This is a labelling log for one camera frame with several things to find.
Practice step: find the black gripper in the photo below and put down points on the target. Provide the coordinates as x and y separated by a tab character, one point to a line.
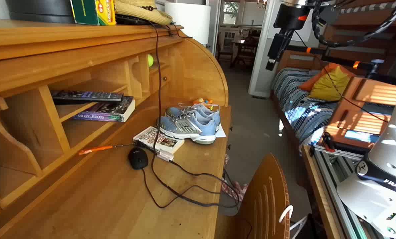
292	15

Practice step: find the yellow green crayon box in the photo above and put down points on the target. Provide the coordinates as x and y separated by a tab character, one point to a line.
94	11

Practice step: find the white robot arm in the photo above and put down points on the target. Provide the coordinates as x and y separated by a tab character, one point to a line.
371	191

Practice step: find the yellow orange pillow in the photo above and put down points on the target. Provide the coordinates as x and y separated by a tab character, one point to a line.
329	83

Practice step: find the white cylindrical lamp shade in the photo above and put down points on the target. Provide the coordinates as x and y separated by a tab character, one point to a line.
193	17

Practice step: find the striped bed mattress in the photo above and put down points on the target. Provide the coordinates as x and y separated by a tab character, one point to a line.
305	114

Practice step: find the blue grey sneaker rear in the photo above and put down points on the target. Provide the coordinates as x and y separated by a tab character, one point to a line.
199	110

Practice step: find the blue grey sneaker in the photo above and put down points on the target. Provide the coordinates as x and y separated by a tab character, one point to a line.
199	110
184	127

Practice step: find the white paper under shoes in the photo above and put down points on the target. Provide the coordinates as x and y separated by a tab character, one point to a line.
211	134

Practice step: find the blue grey sneaker front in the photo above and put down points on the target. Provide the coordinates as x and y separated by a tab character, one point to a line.
184	127

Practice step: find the yellow tennis ball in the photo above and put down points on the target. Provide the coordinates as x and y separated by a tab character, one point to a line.
151	59

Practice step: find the woven straw hat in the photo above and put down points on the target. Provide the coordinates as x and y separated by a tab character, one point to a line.
144	9

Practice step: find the wooden chair back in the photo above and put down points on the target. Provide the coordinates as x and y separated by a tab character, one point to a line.
264	209

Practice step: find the small booklet on desk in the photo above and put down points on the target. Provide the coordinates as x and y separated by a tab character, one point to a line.
152	136

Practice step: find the stacked books in cubby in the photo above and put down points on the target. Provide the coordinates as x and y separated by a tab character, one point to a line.
110	111

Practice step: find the black computer mouse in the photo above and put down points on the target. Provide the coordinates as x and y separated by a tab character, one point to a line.
137	158

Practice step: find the orange pen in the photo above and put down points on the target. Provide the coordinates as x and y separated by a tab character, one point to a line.
86	151

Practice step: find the wooden roll-top desk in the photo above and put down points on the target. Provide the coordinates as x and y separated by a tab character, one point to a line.
50	191

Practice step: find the black remote control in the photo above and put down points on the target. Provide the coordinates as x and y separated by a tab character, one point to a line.
64	96

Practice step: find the black round container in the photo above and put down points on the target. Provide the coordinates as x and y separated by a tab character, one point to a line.
48	10

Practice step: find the wooden bunk bed frame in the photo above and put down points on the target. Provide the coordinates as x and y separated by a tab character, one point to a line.
359	34

